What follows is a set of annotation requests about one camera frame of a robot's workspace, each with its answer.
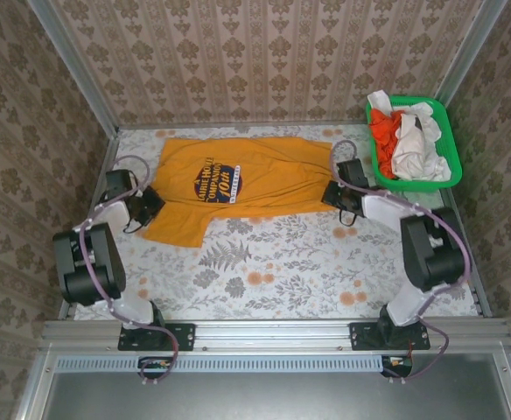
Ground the aluminium table side rail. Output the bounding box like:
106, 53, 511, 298
58, 129, 120, 320
441, 190, 494, 319

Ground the small wired connector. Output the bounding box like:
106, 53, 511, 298
384, 354, 414, 372
140, 357, 172, 372

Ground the thin aluminium table rail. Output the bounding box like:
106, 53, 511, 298
117, 121, 370, 130

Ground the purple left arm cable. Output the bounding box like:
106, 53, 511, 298
78, 155, 180, 387

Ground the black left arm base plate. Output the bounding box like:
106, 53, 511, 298
118, 322, 195, 352

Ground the white t-shirt black print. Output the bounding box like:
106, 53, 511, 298
390, 101, 452, 181

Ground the aluminium mounting rail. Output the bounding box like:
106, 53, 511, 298
40, 318, 511, 351

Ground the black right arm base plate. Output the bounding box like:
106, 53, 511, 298
349, 322, 431, 352

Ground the grey slotted cable duct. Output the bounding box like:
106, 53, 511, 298
56, 354, 386, 374

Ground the orange-yellow printed t-shirt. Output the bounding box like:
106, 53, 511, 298
143, 136, 340, 249

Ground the grey metal panel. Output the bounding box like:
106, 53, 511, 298
18, 349, 511, 420

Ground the aluminium frame post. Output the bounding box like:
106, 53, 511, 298
437, 0, 509, 106
26, 0, 120, 137

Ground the plain white t-shirt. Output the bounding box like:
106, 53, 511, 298
367, 90, 392, 116

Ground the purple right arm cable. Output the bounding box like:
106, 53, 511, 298
328, 139, 471, 382

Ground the red-orange t-shirt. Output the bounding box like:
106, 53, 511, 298
367, 108, 408, 179

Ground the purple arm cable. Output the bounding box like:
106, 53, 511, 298
78, 155, 180, 387
328, 139, 471, 382

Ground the green plastic basket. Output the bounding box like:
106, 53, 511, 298
364, 94, 464, 193

